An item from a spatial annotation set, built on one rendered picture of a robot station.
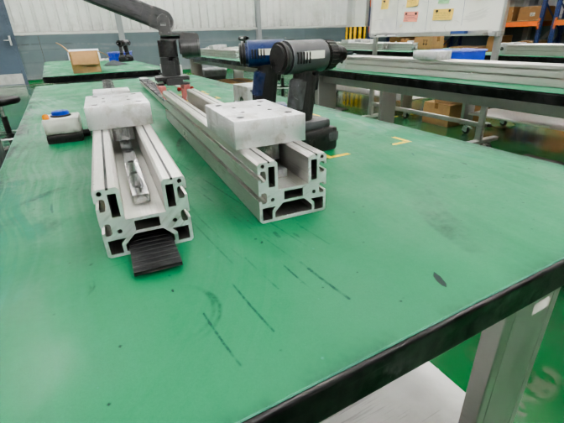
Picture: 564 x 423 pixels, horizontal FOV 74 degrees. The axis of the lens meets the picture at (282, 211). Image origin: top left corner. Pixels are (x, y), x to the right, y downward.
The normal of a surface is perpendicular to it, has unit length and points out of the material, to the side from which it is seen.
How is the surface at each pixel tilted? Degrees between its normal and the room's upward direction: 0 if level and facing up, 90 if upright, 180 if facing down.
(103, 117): 90
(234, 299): 0
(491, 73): 90
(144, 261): 0
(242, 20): 90
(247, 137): 90
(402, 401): 0
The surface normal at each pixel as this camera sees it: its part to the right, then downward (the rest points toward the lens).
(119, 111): 0.41, 0.38
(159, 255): -0.03, -0.90
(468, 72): -0.86, 0.24
